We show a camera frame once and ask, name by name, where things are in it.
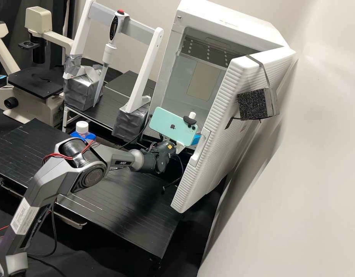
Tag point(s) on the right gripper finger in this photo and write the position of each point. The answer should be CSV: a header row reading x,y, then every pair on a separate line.
x,y
196,140

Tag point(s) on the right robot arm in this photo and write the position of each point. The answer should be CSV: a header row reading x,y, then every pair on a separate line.
x,y
65,173

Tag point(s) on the incubator door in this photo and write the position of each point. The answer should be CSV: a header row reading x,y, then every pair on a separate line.
x,y
223,129

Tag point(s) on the cream microscope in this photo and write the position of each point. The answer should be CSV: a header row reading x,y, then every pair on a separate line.
x,y
27,95

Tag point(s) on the black platform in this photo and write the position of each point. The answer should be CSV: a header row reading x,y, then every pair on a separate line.
x,y
108,101
18,144
122,207

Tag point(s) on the white pipette stand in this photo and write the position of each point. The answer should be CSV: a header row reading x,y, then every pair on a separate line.
x,y
143,72

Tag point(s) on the white-capped bottle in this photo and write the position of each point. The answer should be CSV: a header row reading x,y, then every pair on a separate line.
x,y
82,126

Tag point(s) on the white incubator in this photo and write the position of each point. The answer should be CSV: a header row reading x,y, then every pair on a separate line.
x,y
223,23

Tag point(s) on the pipette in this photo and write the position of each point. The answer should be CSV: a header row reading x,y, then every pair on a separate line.
x,y
114,29

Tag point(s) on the right wrist camera phone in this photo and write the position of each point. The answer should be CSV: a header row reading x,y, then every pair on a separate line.
x,y
168,124

